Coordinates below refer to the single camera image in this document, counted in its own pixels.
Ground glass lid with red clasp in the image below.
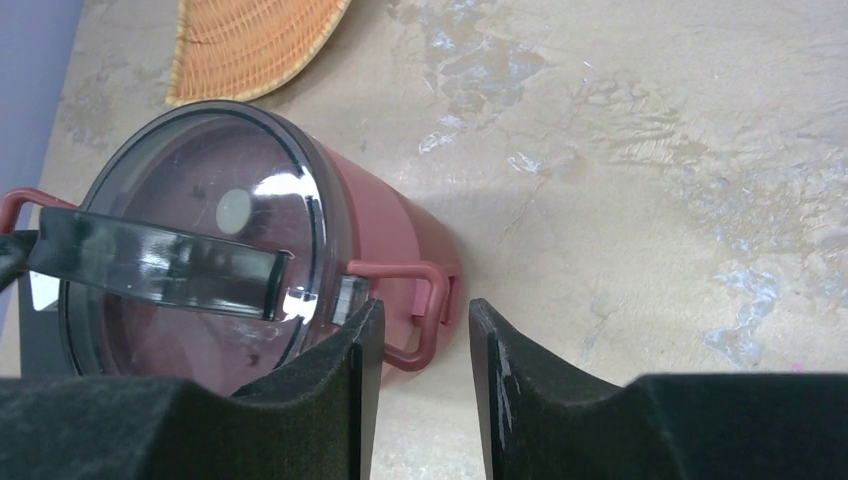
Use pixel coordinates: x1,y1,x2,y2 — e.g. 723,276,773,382
1,100,376,395

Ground white small device box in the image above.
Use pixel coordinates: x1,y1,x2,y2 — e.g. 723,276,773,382
29,271,61,311

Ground dark red steel lunch pot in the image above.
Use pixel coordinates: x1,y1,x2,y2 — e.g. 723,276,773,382
411,206,463,328

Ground woven bamboo basket tray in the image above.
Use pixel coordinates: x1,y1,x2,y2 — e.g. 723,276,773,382
165,0,351,106

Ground black network switch box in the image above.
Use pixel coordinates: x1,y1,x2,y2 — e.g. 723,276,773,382
17,272,76,378

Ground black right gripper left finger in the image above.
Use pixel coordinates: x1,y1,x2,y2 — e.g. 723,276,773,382
1,300,384,479

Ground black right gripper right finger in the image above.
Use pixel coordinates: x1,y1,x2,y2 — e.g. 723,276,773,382
469,299,847,479

